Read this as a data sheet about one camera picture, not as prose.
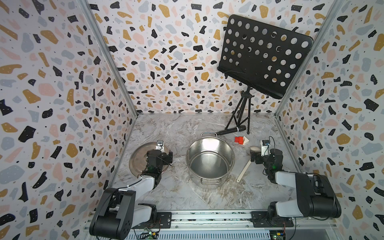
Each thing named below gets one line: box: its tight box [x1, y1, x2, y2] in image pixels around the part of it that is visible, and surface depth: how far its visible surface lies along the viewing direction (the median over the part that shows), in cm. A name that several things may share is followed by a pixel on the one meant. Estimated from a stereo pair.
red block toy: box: [234, 136, 244, 145], surface depth 108 cm
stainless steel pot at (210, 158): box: [185, 132, 236, 186], surface depth 96 cm
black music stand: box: [217, 14, 314, 135], surface depth 70 cm
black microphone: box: [215, 125, 247, 135], surface depth 112 cm
